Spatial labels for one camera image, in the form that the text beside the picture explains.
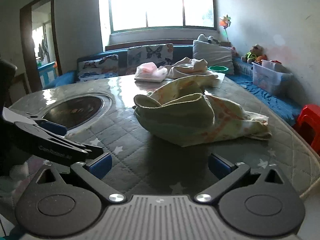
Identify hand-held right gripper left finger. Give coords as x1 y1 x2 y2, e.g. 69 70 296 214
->
35 152 127 203

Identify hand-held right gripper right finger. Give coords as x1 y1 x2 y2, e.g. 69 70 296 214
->
195 152 288 203

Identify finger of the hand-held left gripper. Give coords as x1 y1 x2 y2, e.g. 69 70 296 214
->
2 107 67 136
14 121 104 166

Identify floral patterned button shirt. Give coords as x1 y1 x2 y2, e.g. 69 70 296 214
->
134 74 272 147

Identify hanging clothes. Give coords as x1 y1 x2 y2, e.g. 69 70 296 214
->
37 39 49 60

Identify blue cabinet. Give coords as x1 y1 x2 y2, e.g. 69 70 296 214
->
37 61 58 87

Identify wide butterfly print cushion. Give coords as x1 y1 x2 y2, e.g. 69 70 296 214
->
77 54 119 82

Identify blue sofa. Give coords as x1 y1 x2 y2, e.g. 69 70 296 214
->
51 44 303 125

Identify green bowl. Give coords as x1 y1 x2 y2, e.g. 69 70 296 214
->
208 65 229 74

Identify red plastic stool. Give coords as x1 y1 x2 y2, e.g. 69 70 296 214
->
292 104 320 155

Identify clear plastic storage box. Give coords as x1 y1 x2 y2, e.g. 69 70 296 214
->
252 59 293 95

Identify beige cloth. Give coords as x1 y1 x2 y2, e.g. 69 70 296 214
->
164 57 218 79

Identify pink plastic tissue pack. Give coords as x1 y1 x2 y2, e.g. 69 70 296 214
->
134 62 168 83

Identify grey pillow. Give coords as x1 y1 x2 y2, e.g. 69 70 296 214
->
192 40 235 75

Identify teddy bear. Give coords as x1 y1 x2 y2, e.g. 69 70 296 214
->
241 44 267 64

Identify tall butterfly print cushion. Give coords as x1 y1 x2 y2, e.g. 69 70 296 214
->
127 44 174 68

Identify white plush toy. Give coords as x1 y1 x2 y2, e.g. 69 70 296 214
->
197 34 220 46

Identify colourful pinwheel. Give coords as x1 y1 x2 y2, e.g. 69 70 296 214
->
219 14 232 42

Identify window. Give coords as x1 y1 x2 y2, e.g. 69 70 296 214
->
99 0 216 34

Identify dark wooden door frame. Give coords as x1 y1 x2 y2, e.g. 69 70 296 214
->
20 0 59 93

